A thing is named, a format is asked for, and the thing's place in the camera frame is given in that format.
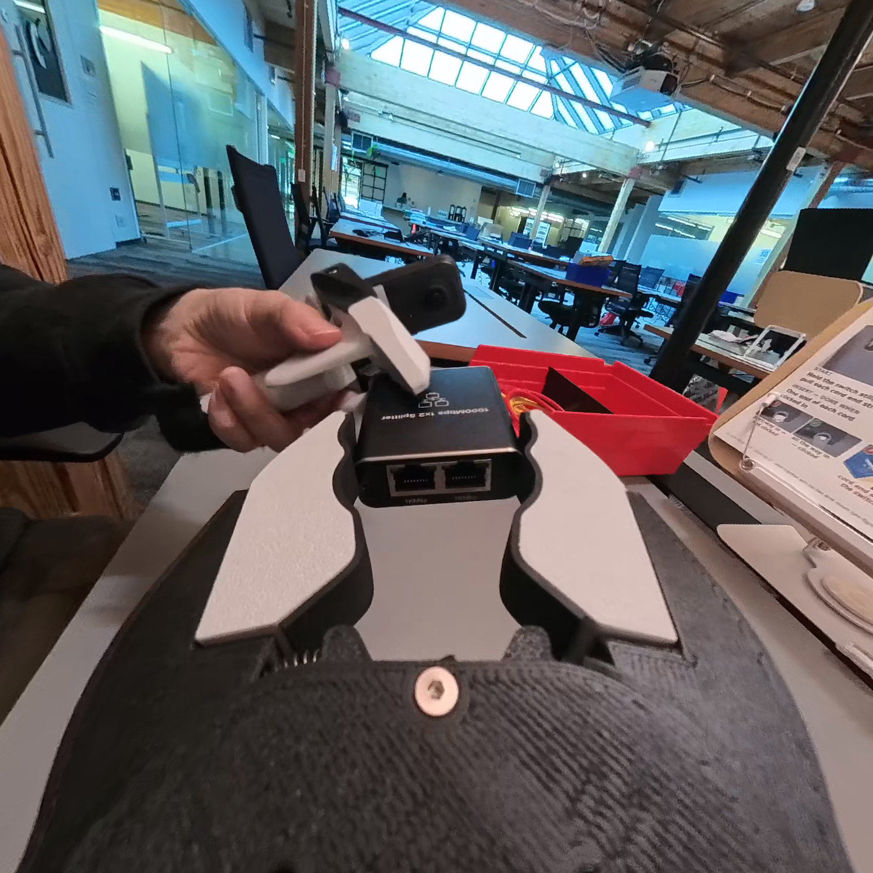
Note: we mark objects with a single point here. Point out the black office chair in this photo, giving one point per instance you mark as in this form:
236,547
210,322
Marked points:
631,300

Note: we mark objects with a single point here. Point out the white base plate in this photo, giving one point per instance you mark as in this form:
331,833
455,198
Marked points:
771,559

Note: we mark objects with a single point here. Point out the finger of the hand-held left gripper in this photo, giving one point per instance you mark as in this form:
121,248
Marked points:
399,348

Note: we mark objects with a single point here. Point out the tall black chair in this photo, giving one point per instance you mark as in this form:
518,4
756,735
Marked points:
266,218

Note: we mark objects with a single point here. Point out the printed instruction sheet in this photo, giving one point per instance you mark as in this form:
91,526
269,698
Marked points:
811,423

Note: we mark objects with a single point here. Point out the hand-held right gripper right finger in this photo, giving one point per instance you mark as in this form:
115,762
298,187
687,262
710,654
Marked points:
586,552

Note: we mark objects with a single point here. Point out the black ethernet splitter box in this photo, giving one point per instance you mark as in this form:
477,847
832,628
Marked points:
436,429

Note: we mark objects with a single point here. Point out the blue storage bin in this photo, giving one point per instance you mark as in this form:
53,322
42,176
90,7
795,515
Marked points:
586,274

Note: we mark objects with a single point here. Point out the person's left forearm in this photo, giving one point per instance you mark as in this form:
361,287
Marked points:
75,354

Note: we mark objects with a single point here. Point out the clear picture stand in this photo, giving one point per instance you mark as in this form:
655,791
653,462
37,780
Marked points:
774,344

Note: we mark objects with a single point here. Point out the black metal pole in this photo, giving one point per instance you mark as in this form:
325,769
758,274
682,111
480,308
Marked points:
750,198

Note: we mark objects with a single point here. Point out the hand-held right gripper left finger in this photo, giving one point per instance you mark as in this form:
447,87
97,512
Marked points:
286,545

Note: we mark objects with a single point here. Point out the ceiling projector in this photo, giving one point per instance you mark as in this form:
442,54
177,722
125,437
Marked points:
644,85

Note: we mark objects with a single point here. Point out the red plastic bin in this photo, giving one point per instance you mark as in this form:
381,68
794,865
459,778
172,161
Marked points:
648,429

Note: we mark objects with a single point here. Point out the person's left hand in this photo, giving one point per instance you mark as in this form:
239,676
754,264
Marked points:
232,334

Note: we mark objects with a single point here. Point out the black card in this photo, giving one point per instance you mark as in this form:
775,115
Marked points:
573,397

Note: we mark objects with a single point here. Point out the pale wooden panel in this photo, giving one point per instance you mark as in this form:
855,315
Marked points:
805,300

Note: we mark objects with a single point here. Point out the black monitor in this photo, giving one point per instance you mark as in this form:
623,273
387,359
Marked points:
835,242

